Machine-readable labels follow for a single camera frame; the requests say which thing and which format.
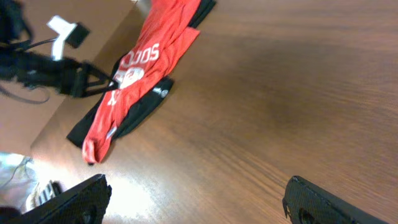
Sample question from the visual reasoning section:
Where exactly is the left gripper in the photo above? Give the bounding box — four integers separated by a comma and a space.
18, 53, 118, 98

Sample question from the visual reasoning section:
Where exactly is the red soccer t-shirt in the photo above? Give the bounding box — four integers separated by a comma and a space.
82, 0, 200, 164

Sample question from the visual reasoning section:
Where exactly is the black athletic shirt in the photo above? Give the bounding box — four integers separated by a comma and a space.
66, 0, 217, 149

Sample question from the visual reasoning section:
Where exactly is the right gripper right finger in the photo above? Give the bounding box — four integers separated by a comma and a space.
282, 175, 387, 224

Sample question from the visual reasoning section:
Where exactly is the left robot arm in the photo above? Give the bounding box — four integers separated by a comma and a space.
1, 0, 119, 98

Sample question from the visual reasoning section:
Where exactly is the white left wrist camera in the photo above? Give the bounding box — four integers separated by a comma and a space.
47, 15, 90, 61

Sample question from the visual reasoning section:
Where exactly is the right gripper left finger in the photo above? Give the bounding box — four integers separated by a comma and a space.
9, 174, 112, 224

